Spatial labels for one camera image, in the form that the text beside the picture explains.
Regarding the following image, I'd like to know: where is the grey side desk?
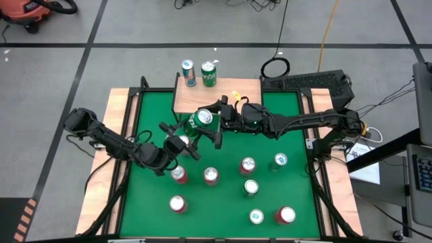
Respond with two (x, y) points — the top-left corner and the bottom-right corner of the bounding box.
(346, 128), (432, 242)

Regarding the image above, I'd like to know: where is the black vacuum hose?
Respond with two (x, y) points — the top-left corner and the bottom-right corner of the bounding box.
(33, 0), (78, 15)

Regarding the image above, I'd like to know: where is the coiled black cable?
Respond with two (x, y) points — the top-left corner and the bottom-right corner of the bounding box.
(260, 0), (291, 79)

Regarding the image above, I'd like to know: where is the yellow cable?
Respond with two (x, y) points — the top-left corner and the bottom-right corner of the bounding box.
(317, 0), (340, 64)

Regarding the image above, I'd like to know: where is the silver blue Red Bull can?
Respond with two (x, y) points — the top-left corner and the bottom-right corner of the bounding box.
(269, 152), (289, 173)
(181, 59), (197, 88)
(248, 208), (265, 225)

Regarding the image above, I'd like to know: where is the green Sprite can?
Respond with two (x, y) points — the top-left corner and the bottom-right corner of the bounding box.
(183, 107), (214, 138)
(242, 179), (260, 199)
(200, 60), (217, 88)

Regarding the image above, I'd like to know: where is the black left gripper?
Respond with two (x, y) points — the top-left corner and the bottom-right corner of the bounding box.
(158, 121), (205, 162)

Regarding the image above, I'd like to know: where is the green table mat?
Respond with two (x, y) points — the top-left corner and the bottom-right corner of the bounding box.
(119, 90), (321, 239)

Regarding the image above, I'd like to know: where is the orange shop vacuum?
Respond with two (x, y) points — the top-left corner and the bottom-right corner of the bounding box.
(0, 0), (51, 34)

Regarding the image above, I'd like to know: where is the white cable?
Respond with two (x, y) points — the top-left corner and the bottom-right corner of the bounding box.
(367, 126), (385, 144)

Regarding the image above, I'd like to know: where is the black orange hazard mat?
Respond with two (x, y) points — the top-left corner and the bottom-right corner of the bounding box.
(0, 197), (38, 243)

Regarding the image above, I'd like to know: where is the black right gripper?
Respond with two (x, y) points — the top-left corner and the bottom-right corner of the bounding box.
(198, 95), (242, 150)

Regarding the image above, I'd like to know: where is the grey monitor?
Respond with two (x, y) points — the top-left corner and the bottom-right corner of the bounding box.
(412, 61), (432, 148)

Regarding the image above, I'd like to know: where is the white paper sheet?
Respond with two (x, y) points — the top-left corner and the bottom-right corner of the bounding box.
(346, 140), (381, 186)

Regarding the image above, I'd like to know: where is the wooden shelf with black legs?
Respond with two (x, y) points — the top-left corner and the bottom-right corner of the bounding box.
(171, 71), (265, 131)

